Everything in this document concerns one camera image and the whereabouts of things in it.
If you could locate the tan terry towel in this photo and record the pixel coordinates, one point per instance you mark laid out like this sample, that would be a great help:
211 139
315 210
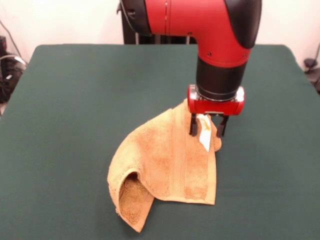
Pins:
162 162

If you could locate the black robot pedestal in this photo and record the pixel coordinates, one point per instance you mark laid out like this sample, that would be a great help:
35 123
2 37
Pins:
130 37

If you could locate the dark green table cloth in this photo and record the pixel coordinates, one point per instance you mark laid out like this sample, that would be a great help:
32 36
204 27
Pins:
62 125

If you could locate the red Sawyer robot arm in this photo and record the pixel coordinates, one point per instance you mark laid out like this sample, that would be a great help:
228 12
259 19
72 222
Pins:
207 32

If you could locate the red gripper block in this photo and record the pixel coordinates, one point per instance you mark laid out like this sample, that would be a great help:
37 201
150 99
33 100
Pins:
215 107

